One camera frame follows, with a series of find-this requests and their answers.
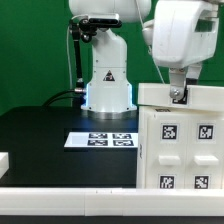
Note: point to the small white box with marker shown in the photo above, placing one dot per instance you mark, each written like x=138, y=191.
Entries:
x=197, y=97

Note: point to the black camera on stand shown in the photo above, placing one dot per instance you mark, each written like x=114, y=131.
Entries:
x=111, y=20

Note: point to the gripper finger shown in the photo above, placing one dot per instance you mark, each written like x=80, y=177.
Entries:
x=177, y=77
x=193, y=73

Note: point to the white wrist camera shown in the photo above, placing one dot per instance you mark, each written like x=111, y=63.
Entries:
x=147, y=32

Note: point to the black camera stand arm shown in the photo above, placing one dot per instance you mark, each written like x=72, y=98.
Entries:
x=79, y=50

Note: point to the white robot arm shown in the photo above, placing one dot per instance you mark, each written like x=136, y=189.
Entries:
x=109, y=94

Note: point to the white block at left edge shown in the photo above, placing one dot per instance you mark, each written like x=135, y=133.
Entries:
x=4, y=163

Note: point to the white front rail fence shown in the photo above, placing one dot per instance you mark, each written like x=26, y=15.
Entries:
x=111, y=202

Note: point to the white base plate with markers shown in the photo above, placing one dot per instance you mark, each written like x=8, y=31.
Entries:
x=101, y=140

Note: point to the white cabinet door panel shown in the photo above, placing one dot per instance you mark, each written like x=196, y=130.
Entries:
x=166, y=153
x=205, y=153

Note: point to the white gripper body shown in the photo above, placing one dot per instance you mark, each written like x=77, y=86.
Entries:
x=185, y=32

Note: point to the white cabinet body box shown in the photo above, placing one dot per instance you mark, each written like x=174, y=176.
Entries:
x=145, y=113

